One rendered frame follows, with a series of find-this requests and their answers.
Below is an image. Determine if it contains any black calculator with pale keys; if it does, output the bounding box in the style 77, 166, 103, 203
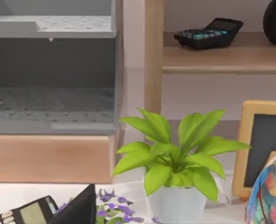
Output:
0, 196, 59, 224

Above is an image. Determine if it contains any wooden framed blackboard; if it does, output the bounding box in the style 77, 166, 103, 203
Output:
231, 100, 276, 201

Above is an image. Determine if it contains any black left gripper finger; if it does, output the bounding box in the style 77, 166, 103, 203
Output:
49, 183, 97, 224

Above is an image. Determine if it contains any grey pierced drawer shelf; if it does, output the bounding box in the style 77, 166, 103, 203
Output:
0, 0, 117, 39

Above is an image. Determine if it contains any purple flowered plant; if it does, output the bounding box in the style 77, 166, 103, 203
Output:
57, 188, 162, 224

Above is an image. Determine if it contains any grey pierced drawer inside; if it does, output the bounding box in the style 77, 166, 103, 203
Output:
0, 37, 124, 136

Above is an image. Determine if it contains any green plant in white pot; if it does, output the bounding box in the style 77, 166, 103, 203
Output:
112, 107, 253, 224

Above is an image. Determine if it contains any wooden open shelf unit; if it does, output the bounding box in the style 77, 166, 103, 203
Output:
143, 0, 276, 122

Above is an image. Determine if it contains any black calculator with teal keys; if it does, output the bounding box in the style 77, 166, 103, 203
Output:
173, 17, 244, 50

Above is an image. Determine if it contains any pale wooden drawer front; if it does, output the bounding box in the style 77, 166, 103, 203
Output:
0, 134, 115, 184

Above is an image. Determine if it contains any multicoloured patterned round object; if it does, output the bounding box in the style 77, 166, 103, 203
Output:
245, 147, 276, 224

